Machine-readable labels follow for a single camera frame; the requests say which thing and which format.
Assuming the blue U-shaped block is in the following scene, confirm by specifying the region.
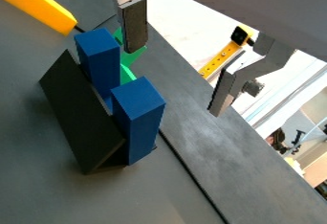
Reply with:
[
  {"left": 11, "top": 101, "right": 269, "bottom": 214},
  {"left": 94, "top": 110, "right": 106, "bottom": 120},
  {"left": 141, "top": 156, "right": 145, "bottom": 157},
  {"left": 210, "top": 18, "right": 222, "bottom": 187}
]
[{"left": 75, "top": 28, "right": 166, "bottom": 166}]

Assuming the black angled stand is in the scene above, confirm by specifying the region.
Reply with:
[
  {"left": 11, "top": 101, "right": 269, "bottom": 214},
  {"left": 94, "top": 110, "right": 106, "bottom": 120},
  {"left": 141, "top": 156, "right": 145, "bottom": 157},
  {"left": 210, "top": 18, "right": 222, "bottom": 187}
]
[{"left": 41, "top": 52, "right": 127, "bottom": 174}]

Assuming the green stepped block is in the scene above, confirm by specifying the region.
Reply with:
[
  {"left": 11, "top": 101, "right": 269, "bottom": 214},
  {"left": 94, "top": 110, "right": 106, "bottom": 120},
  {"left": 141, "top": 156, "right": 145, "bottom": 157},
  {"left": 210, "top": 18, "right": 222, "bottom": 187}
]
[{"left": 114, "top": 27, "right": 147, "bottom": 84}]

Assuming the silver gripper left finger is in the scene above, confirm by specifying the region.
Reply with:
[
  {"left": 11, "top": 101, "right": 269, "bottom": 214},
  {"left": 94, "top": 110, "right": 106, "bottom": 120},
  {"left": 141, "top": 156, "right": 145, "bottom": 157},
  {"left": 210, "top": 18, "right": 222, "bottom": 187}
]
[{"left": 117, "top": 0, "right": 149, "bottom": 54}]

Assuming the yellow background clamp tool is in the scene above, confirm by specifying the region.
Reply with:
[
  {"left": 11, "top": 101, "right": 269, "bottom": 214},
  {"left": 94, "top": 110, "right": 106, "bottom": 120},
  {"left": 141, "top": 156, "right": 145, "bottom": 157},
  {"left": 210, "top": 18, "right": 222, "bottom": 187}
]
[{"left": 198, "top": 25, "right": 254, "bottom": 79}]

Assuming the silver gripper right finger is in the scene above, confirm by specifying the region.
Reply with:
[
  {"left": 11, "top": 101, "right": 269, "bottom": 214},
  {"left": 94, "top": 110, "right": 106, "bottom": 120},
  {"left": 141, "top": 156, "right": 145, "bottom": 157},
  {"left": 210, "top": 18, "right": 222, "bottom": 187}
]
[{"left": 207, "top": 33, "right": 295, "bottom": 117}]

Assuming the yellow long bar block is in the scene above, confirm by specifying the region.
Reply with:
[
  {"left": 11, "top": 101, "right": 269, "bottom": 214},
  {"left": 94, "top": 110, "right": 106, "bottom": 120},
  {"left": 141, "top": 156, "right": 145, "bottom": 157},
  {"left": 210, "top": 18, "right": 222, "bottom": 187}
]
[{"left": 6, "top": 0, "right": 78, "bottom": 35}]

